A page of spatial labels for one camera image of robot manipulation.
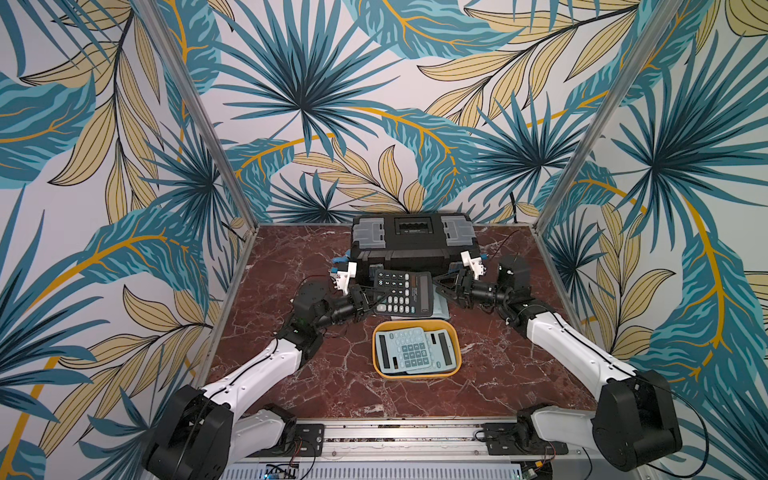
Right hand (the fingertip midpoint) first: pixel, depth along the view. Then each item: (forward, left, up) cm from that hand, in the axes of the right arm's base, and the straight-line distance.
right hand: (434, 285), depth 76 cm
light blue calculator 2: (-10, -3, -20) cm, 22 cm away
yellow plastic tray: (-2, 0, -18) cm, 18 cm away
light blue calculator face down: (+4, -5, -18) cm, 19 cm away
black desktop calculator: (-3, +8, +2) cm, 9 cm away
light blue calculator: (-10, +8, -17) cm, 22 cm away
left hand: (-5, +11, +2) cm, 13 cm away
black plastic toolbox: (+20, +4, -6) cm, 21 cm away
